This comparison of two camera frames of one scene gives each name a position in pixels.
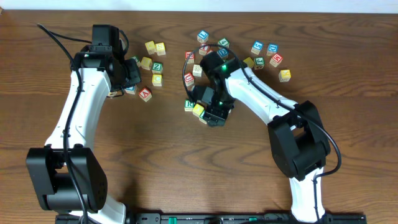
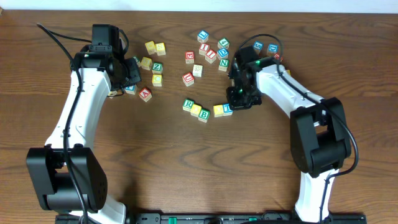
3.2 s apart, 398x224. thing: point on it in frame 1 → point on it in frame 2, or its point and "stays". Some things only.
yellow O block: (198, 109) stays
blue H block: (197, 70) stays
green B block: (201, 117) stays
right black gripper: (215, 116) → (234, 104)
